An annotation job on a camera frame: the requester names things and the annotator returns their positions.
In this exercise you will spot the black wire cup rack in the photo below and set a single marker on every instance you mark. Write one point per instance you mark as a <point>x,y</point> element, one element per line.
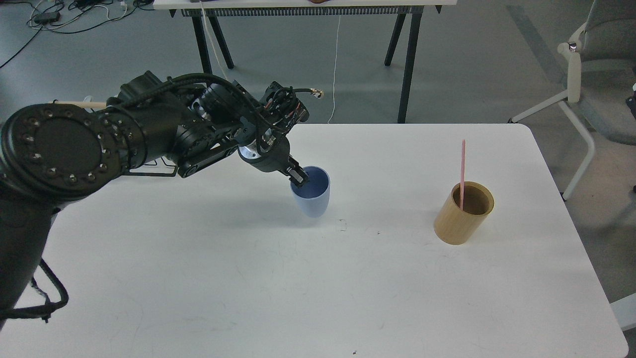
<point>160,167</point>

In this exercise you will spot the grey office chair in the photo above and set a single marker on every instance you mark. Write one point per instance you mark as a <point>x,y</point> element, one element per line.
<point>599,92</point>

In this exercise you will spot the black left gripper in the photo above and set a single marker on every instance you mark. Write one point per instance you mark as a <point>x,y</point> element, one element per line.
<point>276,159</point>

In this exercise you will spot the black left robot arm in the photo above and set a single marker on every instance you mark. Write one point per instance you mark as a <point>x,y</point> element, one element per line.
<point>53,154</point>

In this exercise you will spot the bamboo cylinder holder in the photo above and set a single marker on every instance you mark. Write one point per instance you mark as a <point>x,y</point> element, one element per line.
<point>463,212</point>

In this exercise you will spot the blue cup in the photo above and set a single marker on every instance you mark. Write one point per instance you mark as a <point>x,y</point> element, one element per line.
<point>313,196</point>

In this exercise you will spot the pink chopstick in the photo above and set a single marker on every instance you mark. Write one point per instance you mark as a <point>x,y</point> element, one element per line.
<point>462,174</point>

